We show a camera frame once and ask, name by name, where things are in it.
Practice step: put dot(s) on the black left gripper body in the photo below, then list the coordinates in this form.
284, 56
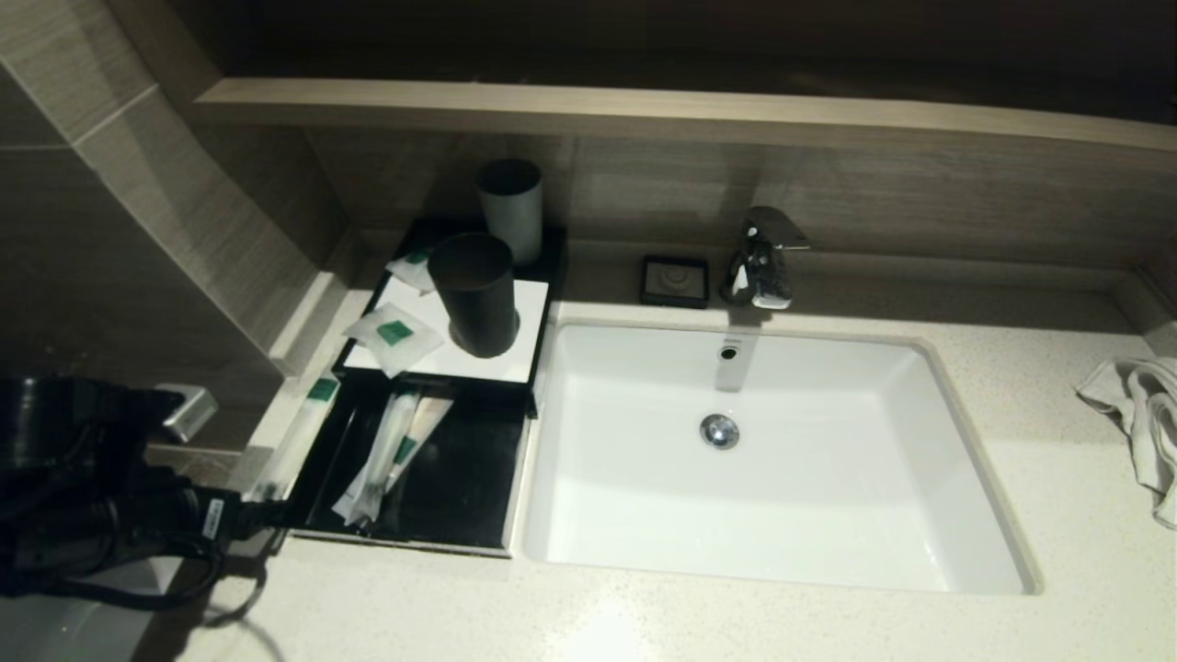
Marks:
175, 524

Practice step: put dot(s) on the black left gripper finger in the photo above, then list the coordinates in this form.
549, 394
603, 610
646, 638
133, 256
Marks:
265, 528
267, 509

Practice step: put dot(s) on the long clear toothbrush packet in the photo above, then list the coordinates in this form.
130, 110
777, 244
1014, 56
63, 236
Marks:
299, 441

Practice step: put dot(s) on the green-band toothbrush packet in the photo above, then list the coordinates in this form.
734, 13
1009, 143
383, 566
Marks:
386, 450

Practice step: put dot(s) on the black amenity tray box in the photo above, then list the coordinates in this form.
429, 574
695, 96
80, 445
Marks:
469, 487

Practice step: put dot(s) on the large square green-label sachet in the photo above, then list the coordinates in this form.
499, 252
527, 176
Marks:
395, 336

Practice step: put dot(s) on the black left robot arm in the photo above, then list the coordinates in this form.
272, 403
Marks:
55, 460

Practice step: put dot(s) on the comb packet with green label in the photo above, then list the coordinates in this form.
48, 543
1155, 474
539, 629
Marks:
430, 418

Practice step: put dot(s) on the white ribbed tray insert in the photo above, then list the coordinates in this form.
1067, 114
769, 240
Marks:
487, 369

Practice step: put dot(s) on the small green-label sachet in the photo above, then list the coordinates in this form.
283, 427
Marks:
414, 273

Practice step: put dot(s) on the black cup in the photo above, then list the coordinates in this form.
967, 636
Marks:
478, 303

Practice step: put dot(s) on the grey cup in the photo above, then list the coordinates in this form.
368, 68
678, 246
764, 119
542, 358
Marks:
515, 216

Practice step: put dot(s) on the chrome drain stopper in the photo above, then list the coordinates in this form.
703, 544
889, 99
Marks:
718, 431

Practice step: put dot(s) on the black square soap dish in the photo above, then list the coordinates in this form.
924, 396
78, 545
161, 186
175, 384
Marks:
674, 280

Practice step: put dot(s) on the chrome faucet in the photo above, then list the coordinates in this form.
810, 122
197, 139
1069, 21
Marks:
759, 262

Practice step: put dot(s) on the white sink basin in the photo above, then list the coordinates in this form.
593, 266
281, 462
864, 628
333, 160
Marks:
828, 496

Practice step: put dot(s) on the white towel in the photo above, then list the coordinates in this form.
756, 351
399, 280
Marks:
1149, 414

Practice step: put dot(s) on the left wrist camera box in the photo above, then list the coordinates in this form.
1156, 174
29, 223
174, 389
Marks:
188, 412

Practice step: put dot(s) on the wooden wall shelf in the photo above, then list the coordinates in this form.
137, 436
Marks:
644, 112

